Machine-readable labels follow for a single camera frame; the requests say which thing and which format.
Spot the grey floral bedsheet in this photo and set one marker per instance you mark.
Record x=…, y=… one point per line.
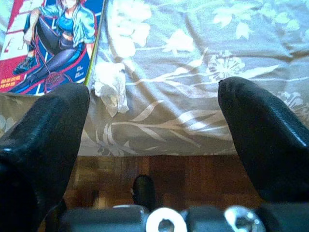
x=193, y=108

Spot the colourful comic magazine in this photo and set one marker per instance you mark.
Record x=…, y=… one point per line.
x=53, y=43

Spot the white tissue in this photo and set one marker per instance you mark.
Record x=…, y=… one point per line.
x=111, y=87

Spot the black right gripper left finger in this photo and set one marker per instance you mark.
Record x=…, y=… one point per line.
x=43, y=149

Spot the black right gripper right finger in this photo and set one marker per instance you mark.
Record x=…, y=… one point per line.
x=265, y=145

